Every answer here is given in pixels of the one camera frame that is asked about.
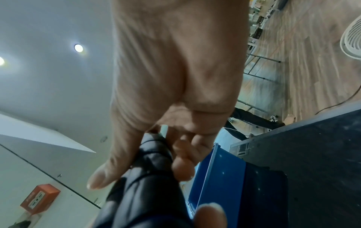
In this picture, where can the red alarm box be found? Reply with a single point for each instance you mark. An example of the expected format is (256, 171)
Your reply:
(39, 199)

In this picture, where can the white floor fan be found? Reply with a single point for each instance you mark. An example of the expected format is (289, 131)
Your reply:
(352, 40)

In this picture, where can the white folding table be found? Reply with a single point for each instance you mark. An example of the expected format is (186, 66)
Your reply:
(259, 56)

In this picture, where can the blue plastic bin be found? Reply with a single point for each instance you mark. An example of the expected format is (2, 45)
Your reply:
(225, 178)

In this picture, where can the round ceiling light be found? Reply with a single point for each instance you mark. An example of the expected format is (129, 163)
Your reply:
(1, 61)
(78, 48)

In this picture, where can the person's left hand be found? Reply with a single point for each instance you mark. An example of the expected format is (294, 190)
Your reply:
(210, 216)

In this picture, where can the black glossy low table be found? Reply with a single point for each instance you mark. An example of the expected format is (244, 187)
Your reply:
(324, 167)

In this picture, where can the person's right hand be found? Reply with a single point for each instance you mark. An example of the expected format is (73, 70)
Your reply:
(180, 55)

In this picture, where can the white socket with plug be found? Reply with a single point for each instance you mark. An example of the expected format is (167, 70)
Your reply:
(22, 223)

